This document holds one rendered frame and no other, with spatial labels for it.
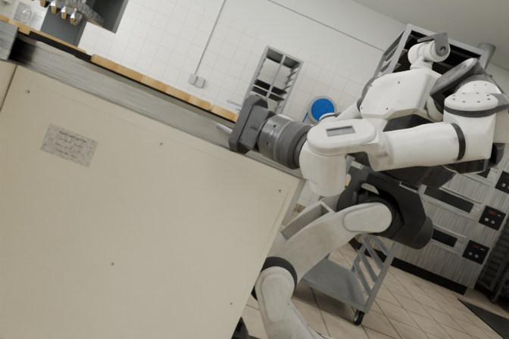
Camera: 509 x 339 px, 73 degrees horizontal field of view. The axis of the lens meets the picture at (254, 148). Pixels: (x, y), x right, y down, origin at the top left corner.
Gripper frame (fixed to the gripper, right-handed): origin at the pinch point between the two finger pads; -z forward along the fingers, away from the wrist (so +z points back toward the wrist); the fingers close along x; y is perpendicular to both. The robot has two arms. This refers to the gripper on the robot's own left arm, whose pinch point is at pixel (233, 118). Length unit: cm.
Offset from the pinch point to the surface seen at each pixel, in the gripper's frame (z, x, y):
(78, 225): -22.4, -37.0, 10.3
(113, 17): -74, 16, -6
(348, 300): -1, -76, -164
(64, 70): -33.9, -5.0, 20.1
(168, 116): -16.3, -5.7, 2.8
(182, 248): -5.0, -33.9, -6.7
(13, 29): -37.2, -0.8, 30.5
